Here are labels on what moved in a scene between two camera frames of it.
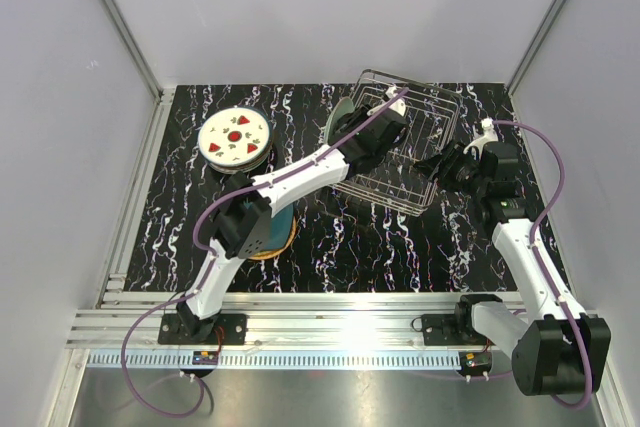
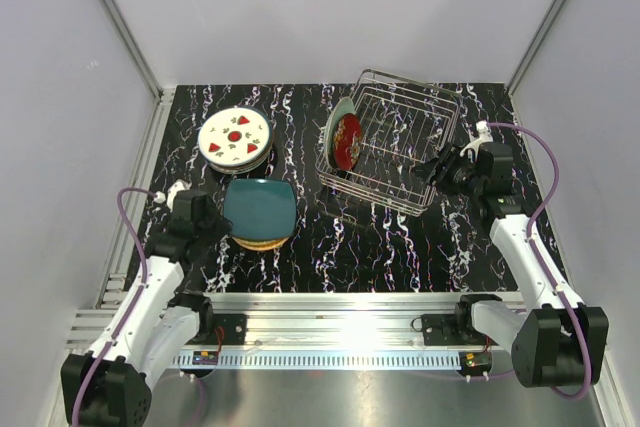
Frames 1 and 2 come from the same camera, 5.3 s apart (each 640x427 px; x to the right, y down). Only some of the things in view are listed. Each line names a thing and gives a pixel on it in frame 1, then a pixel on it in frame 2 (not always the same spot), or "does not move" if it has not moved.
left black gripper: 345,124 → 222,225
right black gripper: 444,166 does not move
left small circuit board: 205,358 does not move
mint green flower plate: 344,107 does not move
